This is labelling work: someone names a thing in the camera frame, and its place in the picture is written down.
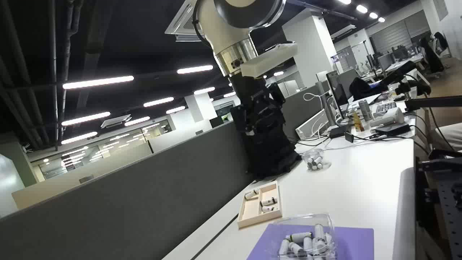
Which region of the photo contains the black metal frame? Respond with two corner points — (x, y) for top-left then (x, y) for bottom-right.
(416, 156), (462, 260)

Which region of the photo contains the white cable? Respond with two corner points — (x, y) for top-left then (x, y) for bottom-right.
(302, 90), (334, 142)

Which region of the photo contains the clear plastic container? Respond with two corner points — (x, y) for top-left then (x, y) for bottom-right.
(278, 213), (340, 260)

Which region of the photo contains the grey desk partition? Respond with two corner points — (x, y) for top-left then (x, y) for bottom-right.
(0, 120), (257, 260)

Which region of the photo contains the computer monitor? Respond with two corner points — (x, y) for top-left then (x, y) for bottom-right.
(325, 70), (350, 139)

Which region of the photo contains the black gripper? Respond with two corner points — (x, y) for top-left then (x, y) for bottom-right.
(230, 73), (304, 178)

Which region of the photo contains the small glass bowl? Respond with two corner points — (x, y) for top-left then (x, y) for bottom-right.
(307, 148), (334, 174)

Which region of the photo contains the black office chair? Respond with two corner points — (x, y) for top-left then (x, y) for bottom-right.
(348, 75), (387, 101)

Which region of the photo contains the white box device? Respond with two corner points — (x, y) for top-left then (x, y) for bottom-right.
(373, 104), (408, 129)

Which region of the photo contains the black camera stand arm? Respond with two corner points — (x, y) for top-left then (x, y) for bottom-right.
(395, 71), (462, 113)

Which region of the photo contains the purple mat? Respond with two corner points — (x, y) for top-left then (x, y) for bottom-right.
(246, 223), (376, 260)

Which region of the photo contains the white bottle in container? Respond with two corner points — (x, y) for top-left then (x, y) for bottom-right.
(286, 231), (314, 243)
(314, 224), (327, 243)
(286, 242), (309, 259)

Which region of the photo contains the yellow bottle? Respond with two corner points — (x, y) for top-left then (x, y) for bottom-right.
(353, 110), (364, 132)

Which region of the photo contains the long ceiling light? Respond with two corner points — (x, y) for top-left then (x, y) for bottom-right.
(60, 110), (113, 129)
(175, 64), (216, 77)
(142, 96), (177, 110)
(61, 74), (136, 91)

